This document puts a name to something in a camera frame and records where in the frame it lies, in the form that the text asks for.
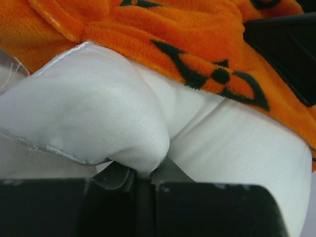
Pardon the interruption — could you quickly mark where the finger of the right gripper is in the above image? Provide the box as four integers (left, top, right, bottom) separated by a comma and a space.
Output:
243, 12, 316, 107

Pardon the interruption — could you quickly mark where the orange patterned pillowcase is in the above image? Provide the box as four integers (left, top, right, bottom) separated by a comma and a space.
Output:
0, 0, 316, 173

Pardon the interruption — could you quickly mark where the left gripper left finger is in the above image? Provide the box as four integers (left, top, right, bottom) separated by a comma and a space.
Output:
0, 162, 135, 237

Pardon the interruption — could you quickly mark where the white pillow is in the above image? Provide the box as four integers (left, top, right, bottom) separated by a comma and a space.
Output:
0, 42, 312, 237

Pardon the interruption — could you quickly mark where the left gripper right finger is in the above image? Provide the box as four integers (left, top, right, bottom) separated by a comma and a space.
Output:
152, 158, 289, 237

